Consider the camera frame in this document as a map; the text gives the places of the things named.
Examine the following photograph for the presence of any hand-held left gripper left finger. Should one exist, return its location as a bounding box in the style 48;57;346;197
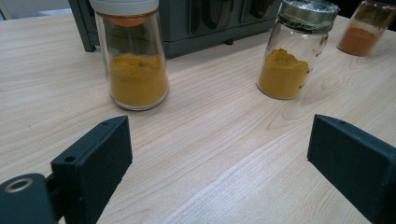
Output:
50;115;134;224

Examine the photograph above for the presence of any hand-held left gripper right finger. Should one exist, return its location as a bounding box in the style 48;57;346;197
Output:
307;114;396;224

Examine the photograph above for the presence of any white lid glass spice jar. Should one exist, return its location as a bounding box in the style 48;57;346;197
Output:
89;0;171;111

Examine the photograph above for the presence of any silver lid glass spice jar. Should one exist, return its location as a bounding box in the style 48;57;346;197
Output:
256;0;340;101

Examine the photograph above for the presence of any grey scale tray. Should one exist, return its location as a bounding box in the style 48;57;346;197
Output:
67;0;283;60

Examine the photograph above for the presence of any dark lid glass spice jar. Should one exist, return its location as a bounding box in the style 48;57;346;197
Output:
336;0;396;58

